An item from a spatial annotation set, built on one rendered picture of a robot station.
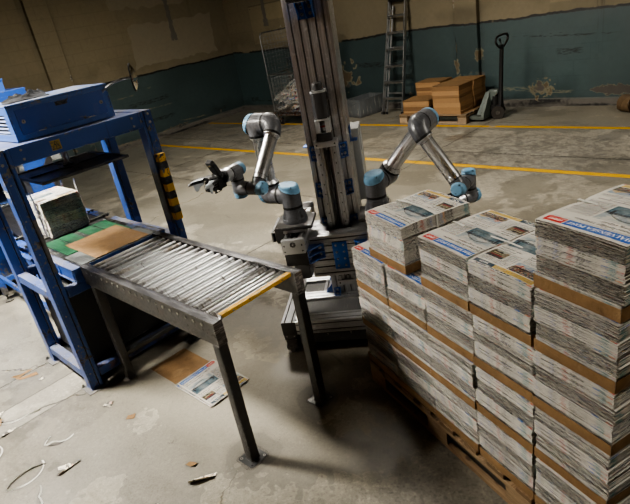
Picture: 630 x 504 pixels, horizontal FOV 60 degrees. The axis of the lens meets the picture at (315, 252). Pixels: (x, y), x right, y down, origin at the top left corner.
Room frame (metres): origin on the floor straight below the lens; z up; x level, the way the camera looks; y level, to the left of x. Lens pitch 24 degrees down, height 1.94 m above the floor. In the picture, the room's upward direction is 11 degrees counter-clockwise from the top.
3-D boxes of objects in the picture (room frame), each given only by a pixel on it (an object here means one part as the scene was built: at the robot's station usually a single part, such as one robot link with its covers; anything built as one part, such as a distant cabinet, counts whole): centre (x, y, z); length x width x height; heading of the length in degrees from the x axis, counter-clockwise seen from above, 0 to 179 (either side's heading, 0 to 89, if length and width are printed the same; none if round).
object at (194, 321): (2.53, 0.92, 0.74); 1.34 x 0.05 x 0.12; 42
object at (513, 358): (2.02, -0.58, 0.42); 1.17 x 0.39 x 0.83; 23
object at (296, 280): (2.87, 0.55, 0.74); 1.34 x 0.05 x 0.12; 42
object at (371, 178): (2.95, -0.41, 0.98); 0.13 x 0.12 x 0.14; 142
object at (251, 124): (3.12, 0.19, 1.19); 0.15 x 0.12 x 0.55; 53
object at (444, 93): (8.65, -2.46, 0.28); 1.20 x 0.83 x 0.57; 42
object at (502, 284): (1.62, -0.75, 0.95); 0.38 x 0.29 x 0.23; 113
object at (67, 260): (3.45, 1.42, 0.75); 0.70 x 0.65 x 0.10; 42
